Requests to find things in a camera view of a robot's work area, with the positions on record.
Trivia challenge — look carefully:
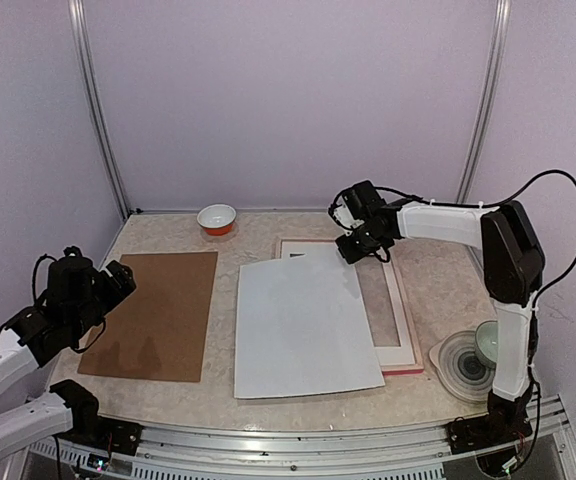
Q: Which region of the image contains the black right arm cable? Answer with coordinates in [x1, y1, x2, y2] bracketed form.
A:
[377, 169, 576, 451]

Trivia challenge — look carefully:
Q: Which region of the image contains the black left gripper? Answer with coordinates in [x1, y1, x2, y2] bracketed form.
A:
[70, 260, 135, 340]

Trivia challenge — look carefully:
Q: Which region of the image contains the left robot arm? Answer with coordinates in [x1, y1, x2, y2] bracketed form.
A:
[0, 246, 136, 460]

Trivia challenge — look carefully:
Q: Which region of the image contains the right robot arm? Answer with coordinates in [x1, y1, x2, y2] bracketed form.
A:
[328, 180, 545, 444]

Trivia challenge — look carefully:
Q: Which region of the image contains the red dark sunset photo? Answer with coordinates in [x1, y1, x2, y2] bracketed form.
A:
[234, 242, 385, 400]

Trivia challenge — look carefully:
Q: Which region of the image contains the white mat board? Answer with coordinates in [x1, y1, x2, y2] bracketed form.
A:
[278, 240, 417, 370]

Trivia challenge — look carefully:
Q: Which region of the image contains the left aluminium corner post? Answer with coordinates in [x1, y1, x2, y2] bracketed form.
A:
[68, 0, 133, 221]

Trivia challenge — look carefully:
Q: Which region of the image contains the brown cardboard backing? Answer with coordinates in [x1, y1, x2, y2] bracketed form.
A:
[77, 252, 218, 383]

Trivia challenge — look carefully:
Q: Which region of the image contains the right aluminium corner post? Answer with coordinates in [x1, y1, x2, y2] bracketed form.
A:
[456, 0, 512, 203]

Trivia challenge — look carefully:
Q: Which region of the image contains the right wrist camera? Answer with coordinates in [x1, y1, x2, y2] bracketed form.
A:
[328, 193, 364, 232]

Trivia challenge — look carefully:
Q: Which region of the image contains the pink wooden picture frame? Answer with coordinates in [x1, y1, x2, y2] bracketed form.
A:
[273, 237, 425, 377]

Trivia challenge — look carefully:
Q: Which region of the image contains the green ceramic bowl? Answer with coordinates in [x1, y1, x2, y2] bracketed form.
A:
[475, 320, 498, 369]

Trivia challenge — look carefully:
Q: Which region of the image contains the aluminium corner post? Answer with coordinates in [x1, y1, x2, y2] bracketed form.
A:
[456, 0, 512, 203]
[68, 0, 133, 221]

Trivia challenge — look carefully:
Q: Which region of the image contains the white swirl plate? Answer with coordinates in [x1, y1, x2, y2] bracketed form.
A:
[429, 330, 495, 404]

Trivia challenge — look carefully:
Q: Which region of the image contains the orange white bowl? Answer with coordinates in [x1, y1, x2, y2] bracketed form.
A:
[197, 204, 237, 236]

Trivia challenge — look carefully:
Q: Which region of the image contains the aluminium front rail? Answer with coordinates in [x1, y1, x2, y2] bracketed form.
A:
[20, 396, 576, 479]

